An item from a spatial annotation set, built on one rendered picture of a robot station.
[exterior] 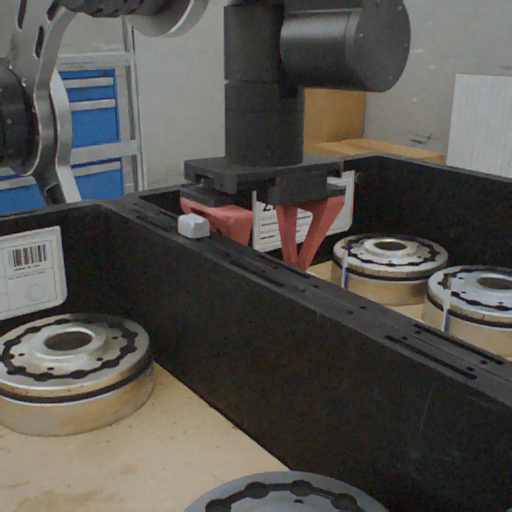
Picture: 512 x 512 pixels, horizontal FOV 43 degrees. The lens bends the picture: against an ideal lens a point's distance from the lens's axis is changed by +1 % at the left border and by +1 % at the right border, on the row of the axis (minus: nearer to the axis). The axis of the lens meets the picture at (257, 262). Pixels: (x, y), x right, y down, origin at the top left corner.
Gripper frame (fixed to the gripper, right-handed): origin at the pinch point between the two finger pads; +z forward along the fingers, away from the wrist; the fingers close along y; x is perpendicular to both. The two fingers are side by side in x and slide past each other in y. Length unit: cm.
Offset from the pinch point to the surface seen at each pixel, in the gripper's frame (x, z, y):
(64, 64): 190, -11, 55
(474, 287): -10.0, 0.3, 12.6
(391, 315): -19.1, -5.1, -6.6
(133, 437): -7.3, 4.7, -14.6
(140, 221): 1.2, -5.7, -9.5
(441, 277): -6.4, 0.7, 13.2
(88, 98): 194, 1, 64
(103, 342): -2.0, 0.9, -13.9
